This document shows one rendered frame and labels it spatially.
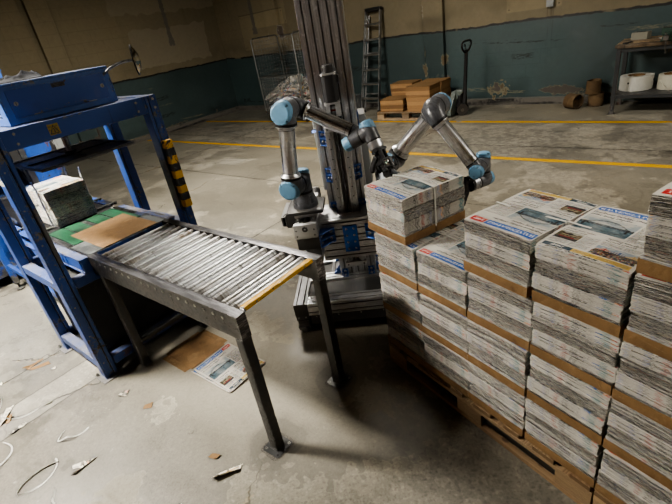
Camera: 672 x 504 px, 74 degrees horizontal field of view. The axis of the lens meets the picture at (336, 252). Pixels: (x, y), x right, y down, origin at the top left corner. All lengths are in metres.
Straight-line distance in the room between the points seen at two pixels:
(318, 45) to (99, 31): 8.98
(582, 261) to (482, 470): 1.08
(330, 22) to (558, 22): 6.11
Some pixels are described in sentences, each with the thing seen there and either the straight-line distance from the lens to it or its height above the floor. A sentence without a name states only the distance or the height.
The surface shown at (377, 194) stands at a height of 1.04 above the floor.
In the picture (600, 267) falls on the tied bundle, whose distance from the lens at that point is 1.46.
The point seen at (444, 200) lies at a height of 0.97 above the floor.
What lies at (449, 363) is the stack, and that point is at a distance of 2.21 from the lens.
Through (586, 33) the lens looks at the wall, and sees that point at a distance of 8.33.
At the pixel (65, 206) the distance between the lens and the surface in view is 3.65.
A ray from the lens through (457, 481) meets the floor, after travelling 2.15.
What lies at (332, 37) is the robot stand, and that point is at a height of 1.70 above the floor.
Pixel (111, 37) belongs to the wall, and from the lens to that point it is 11.43.
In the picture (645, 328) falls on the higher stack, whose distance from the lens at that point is 1.50.
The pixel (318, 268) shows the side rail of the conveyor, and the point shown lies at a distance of 2.11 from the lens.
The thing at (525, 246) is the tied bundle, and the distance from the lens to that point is 1.57.
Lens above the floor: 1.78
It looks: 27 degrees down
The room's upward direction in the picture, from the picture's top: 10 degrees counter-clockwise
